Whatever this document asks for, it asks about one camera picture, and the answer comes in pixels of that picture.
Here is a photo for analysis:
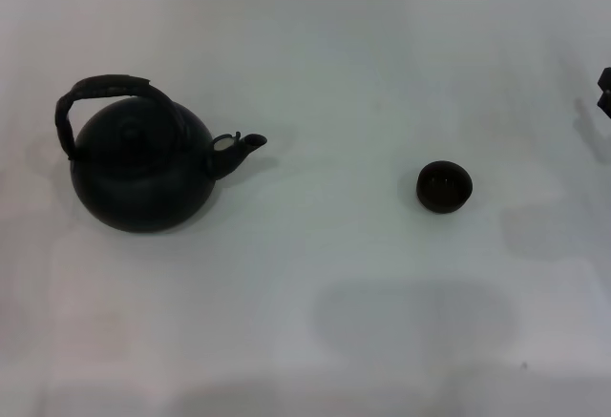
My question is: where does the small dark teacup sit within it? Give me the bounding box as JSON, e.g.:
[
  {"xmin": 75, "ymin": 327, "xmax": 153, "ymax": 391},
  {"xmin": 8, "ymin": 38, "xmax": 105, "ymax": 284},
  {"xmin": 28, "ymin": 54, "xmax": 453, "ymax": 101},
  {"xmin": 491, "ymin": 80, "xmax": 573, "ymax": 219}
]
[{"xmin": 416, "ymin": 159, "xmax": 475, "ymax": 215}]

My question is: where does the black round teapot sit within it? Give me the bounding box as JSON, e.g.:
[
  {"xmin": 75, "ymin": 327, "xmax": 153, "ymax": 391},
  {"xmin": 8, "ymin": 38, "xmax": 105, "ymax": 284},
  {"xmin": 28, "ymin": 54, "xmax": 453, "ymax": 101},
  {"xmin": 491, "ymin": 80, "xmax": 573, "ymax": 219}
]
[{"xmin": 54, "ymin": 72, "xmax": 269, "ymax": 235}]

